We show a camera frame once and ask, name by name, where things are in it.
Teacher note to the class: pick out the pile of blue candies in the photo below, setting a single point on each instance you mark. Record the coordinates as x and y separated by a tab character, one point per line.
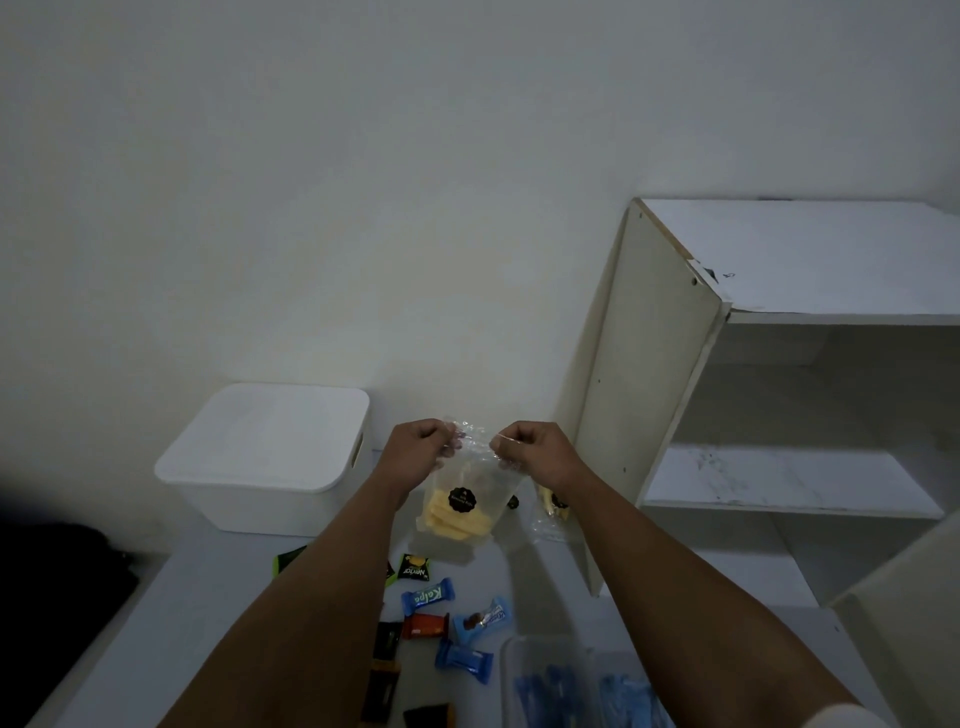
626	701
551	697

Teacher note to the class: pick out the clear bag of yellow snacks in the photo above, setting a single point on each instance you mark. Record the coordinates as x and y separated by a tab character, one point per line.
461	501

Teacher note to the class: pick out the black orange-edged candy packet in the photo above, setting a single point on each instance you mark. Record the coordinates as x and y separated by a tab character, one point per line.
429	717
380	694

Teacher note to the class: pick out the person's right fingers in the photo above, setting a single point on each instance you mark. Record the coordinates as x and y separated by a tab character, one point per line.
504	448

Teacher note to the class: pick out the white lidded storage box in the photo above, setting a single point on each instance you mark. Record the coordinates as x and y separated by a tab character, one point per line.
262	457

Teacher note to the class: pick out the small black candy packet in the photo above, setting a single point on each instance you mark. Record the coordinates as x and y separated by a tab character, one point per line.
388	641

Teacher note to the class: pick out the person's left forearm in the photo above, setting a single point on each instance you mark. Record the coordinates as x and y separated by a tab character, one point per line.
307	607

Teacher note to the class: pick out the person's right hand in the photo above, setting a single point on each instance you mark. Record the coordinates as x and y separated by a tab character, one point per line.
544	454

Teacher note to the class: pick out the blue candy with brown picture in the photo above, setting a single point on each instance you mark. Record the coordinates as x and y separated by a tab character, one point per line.
482	621

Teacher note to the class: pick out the person's right forearm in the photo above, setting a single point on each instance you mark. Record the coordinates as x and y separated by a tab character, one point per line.
675	607

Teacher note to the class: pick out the black bag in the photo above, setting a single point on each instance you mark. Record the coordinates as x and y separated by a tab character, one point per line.
52	622

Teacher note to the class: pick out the white shelf cabinet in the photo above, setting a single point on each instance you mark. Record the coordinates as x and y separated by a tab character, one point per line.
750	337

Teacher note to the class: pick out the white cabinet board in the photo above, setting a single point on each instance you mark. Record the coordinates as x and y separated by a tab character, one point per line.
907	622

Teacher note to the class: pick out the black green-edged candy packet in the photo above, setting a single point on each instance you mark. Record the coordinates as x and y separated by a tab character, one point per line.
289	559

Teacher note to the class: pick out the red wrapped candy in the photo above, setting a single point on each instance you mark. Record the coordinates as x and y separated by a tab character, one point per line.
425	626

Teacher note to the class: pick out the black candy with yellow print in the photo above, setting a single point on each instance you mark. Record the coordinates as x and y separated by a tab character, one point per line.
415	568

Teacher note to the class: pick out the person's left fingers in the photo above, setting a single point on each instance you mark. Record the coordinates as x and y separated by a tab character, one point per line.
448	439

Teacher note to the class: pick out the person's left hand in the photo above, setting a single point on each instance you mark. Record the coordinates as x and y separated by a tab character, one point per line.
409	454

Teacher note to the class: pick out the blue wrapped candy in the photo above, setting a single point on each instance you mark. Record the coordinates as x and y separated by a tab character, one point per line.
463	661
427	597

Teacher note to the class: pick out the clear snack bag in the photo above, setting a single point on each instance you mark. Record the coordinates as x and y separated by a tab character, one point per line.
553	514

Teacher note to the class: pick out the clear plastic container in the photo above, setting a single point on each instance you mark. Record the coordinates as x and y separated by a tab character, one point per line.
660	690
514	675

